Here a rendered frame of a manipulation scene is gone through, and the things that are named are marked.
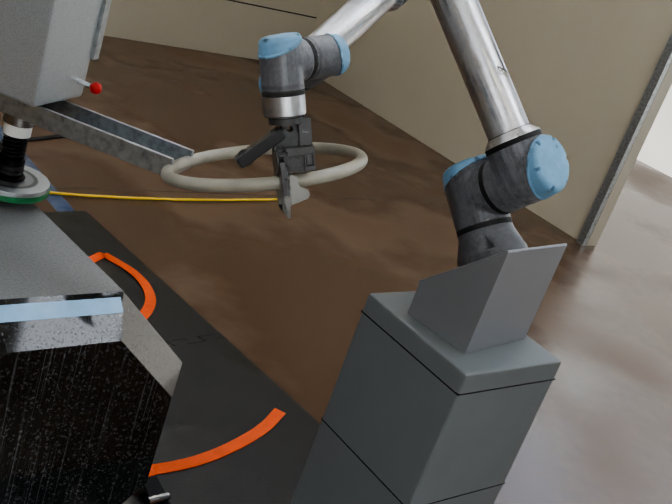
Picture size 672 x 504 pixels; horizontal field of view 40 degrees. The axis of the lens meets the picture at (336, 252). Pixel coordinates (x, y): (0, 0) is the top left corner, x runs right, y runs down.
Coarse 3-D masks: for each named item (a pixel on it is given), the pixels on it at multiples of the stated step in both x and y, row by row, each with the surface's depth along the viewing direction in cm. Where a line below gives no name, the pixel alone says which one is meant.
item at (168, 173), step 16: (320, 144) 236; (336, 144) 233; (176, 160) 225; (192, 160) 230; (208, 160) 235; (352, 160) 210; (176, 176) 205; (272, 176) 198; (304, 176) 198; (320, 176) 200; (336, 176) 203; (224, 192) 199; (240, 192) 198
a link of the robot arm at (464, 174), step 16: (464, 160) 242; (480, 160) 242; (448, 176) 244; (464, 176) 241; (480, 176) 237; (448, 192) 246; (464, 192) 241; (480, 192) 237; (464, 208) 241; (480, 208) 239; (496, 208) 237; (464, 224) 242
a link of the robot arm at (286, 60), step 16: (272, 48) 187; (288, 48) 187; (304, 48) 191; (272, 64) 188; (288, 64) 188; (304, 64) 190; (272, 80) 188; (288, 80) 188; (304, 80) 195; (272, 96) 190; (288, 96) 189
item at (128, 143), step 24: (0, 96) 229; (24, 120) 229; (48, 120) 227; (72, 120) 225; (96, 120) 235; (96, 144) 225; (120, 144) 223; (144, 144) 233; (168, 144) 231; (144, 168) 223
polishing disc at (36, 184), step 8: (24, 168) 250; (32, 168) 251; (32, 176) 247; (40, 176) 248; (0, 184) 236; (8, 184) 237; (16, 184) 239; (24, 184) 240; (32, 184) 242; (40, 184) 244; (48, 184) 245; (0, 192) 233; (8, 192) 233; (16, 192) 235; (24, 192) 236; (32, 192) 238; (40, 192) 239
